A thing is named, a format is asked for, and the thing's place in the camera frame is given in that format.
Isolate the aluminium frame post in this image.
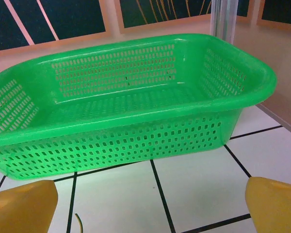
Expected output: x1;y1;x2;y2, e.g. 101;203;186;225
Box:
210;0;239;46

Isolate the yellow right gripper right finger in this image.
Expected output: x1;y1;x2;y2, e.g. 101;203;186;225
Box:
245;176;291;233

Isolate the green plastic basket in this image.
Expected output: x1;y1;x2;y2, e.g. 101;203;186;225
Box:
0;33;278;181

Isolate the thin yellow green cable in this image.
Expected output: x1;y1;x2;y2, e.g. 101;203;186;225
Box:
75;213;84;233

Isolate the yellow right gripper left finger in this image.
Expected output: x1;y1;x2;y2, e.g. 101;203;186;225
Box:
0;180;59;233

